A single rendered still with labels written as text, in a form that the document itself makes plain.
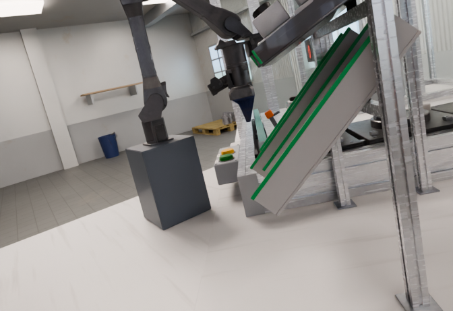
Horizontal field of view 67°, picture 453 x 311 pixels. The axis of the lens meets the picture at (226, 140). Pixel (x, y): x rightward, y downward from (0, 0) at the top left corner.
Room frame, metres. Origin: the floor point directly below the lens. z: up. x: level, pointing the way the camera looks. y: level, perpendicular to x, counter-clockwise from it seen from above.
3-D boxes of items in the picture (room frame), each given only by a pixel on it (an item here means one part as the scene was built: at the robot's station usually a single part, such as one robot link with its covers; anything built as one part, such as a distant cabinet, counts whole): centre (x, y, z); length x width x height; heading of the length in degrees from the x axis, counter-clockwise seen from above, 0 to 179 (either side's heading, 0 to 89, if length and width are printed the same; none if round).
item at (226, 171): (1.01, 0.00, 0.93); 0.21 x 0.07 x 0.06; 174
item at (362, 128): (0.88, -0.46, 1.01); 0.24 x 0.24 x 0.13; 84
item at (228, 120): (8.04, 0.11, 0.18); 1.31 x 0.89 x 0.36; 31
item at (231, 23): (0.92, -0.11, 1.27); 0.12 x 0.08 x 0.11; 99
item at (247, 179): (1.19, -0.08, 0.91); 0.89 x 0.06 x 0.11; 174
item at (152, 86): (0.88, 0.15, 1.30); 0.07 x 0.06 x 0.32; 9
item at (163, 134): (0.87, 0.17, 1.09); 0.07 x 0.07 x 0.06; 31
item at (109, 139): (7.67, 2.57, 0.27); 0.44 x 0.40 x 0.53; 121
